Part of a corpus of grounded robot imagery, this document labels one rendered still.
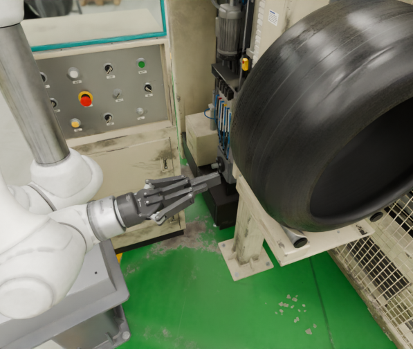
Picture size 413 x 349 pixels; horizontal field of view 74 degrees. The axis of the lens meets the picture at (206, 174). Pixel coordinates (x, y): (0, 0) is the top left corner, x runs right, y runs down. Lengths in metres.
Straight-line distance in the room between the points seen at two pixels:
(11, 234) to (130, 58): 0.80
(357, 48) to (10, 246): 0.63
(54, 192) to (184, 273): 1.05
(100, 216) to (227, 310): 1.21
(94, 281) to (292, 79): 0.81
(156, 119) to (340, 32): 0.86
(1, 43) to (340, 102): 0.72
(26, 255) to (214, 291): 1.37
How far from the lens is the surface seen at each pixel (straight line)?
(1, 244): 0.51
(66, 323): 1.10
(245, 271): 1.79
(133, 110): 1.23
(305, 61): 0.60
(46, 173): 0.95
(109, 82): 1.16
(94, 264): 1.03
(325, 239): 1.03
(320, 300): 1.84
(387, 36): 0.60
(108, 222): 0.62
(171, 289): 1.76
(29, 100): 0.85
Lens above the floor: 1.62
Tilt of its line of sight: 45 degrees down
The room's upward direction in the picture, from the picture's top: straight up
